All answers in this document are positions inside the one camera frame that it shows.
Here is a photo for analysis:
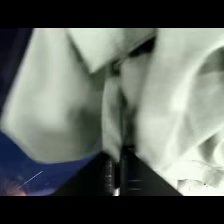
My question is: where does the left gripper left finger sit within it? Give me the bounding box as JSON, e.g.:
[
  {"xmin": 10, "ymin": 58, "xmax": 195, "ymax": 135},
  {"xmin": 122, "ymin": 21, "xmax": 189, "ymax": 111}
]
[{"xmin": 52, "ymin": 151, "xmax": 121, "ymax": 197}]

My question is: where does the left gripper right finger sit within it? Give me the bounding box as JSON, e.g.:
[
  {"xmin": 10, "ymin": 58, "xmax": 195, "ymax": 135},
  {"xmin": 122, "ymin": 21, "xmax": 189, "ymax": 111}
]
[{"xmin": 119, "ymin": 143, "xmax": 184, "ymax": 197}]

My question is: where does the white shirt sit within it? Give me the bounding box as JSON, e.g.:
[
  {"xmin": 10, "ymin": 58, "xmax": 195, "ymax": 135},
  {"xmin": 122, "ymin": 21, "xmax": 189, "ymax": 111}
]
[{"xmin": 0, "ymin": 27, "xmax": 224, "ymax": 188}]

